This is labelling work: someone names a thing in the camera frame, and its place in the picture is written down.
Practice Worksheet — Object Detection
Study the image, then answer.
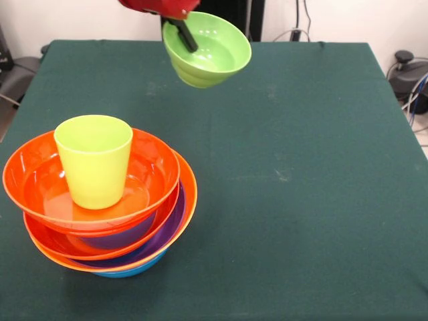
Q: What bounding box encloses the wall cable with plug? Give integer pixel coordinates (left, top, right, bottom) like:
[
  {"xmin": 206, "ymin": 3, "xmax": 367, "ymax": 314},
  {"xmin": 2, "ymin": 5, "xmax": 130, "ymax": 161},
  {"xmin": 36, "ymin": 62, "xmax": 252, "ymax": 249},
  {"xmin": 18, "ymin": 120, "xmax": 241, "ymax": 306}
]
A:
[{"xmin": 272, "ymin": 0, "xmax": 314, "ymax": 43}]

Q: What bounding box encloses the small blue plastic bowl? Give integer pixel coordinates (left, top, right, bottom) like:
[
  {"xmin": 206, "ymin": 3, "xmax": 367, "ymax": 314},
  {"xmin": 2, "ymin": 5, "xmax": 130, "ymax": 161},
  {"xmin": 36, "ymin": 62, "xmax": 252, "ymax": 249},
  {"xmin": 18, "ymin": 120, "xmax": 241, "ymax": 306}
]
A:
[{"xmin": 78, "ymin": 210, "xmax": 158, "ymax": 251}]

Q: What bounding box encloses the purple plastic bowl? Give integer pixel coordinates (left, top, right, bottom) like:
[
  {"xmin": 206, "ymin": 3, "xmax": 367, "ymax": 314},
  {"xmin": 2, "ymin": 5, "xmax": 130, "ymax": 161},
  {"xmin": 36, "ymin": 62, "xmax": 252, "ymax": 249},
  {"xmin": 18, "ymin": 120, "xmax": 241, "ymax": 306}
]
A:
[{"xmin": 72, "ymin": 180, "xmax": 187, "ymax": 270}]

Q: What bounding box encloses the red plastic bowl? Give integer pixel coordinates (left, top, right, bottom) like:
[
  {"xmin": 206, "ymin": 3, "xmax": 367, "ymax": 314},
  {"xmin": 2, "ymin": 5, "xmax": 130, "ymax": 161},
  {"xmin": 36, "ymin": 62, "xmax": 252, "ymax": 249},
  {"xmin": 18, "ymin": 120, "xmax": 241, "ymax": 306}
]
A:
[
  {"xmin": 23, "ymin": 187, "xmax": 181, "ymax": 261},
  {"xmin": 2, "ymin": 128, "xmax": 181, "ymax": 233}
]

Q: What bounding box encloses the green plastic bowl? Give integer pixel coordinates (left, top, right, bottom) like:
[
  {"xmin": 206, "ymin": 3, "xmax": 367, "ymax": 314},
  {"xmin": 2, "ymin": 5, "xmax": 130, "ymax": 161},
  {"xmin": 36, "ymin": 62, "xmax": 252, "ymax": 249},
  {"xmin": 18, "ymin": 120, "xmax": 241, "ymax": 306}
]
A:
[{"xmin": 162, "ymin": 11, "xmax": 252, "ymax": 89}]

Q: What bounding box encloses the medium blue plastic bowl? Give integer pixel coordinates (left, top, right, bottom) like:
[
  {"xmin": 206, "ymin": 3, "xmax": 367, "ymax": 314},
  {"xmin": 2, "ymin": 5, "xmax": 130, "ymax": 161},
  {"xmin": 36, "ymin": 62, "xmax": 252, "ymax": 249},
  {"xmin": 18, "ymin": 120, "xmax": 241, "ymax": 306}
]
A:
[{"xmin": 93, "ymin": 249, "xmax": 168, "ymax": 279}]

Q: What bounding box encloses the large orange plastic bowl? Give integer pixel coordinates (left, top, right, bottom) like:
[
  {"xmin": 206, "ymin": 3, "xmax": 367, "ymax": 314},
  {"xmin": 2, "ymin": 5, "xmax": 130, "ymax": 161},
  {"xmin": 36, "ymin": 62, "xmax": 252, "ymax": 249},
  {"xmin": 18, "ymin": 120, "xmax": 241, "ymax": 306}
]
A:
[{"xmin": 31, "ymin": 152, "xmax": 199, "ymax": 272}]

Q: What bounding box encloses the cable tangle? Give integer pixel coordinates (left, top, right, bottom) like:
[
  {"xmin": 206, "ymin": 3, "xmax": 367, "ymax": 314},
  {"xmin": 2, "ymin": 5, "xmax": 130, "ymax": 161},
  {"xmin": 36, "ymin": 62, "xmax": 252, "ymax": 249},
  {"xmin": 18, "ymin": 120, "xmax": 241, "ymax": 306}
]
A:
[{"xmin": 401, "ymin": 73, "xmax": 428, "ymax": 134}]

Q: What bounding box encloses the green plastic cup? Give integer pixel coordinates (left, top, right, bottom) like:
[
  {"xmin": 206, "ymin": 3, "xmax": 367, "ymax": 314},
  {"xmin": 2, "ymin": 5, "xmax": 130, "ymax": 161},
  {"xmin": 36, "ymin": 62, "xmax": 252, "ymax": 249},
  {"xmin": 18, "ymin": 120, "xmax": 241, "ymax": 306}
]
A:
[{"xmin": 53, "ymin": 114, "xmax": 134, "ymax": 211}]

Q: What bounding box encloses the dark green tablecloth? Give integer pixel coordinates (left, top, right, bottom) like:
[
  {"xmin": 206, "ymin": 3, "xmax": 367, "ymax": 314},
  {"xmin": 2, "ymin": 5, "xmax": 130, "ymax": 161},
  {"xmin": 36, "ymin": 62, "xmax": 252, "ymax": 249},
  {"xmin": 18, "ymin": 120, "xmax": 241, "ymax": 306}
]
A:
[{"xmin": 0, "ymin": 39, "xmax": 428, "ymax": 321}]

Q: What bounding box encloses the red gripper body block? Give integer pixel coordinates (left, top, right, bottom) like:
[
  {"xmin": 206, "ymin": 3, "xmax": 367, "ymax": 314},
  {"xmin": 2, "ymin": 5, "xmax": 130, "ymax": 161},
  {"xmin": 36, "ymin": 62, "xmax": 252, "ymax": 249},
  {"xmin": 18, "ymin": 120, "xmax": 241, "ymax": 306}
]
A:
[{"xmin": 118, "ymin": 0, "xmax": 201, "ymax": 20}]

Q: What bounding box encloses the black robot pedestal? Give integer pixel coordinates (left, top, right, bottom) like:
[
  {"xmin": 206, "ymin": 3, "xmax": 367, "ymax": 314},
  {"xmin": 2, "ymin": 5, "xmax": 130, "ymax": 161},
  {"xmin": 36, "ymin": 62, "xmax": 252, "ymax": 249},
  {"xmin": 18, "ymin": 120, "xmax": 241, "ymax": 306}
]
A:
[{"xmin": 197, "ymin": 0, "xmax": 265, "ymax": 43}]

